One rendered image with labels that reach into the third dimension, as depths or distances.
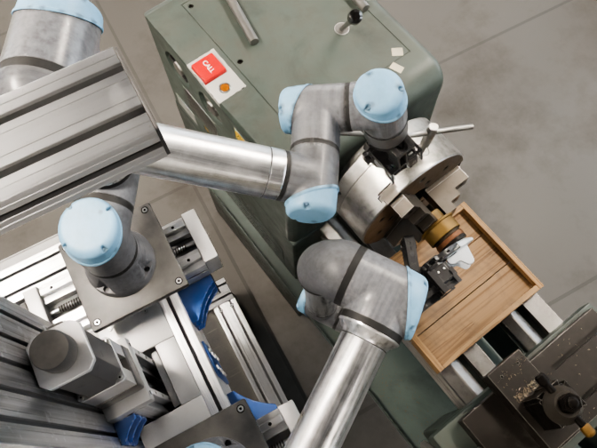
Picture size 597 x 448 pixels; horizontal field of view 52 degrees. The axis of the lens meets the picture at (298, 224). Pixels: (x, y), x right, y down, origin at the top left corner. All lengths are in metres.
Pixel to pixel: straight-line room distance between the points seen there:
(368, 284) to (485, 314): 0.65
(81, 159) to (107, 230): 0.70
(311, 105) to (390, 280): 0.33
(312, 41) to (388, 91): 0.62
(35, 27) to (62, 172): 0.43
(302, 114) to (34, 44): 0.37
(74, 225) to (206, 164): 0.43
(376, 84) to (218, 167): 0.26
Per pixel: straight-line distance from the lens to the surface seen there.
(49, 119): 0.52
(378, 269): 1.06
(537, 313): 1.72
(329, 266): 1.06
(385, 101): 0.90
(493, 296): 1.67
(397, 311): 1.05
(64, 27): 0.90
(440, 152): 1.40
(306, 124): 0.91
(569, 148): 3.00
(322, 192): 0.86
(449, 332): 1.62
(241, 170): 0.85
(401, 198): 1.37
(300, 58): 1.47
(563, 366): 1.59
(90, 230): 1.19
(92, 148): 0.49
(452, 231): 1.45
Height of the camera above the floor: 2.43
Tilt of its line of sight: 68 degrees down
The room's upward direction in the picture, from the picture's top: 3 degrees counter-clockwise
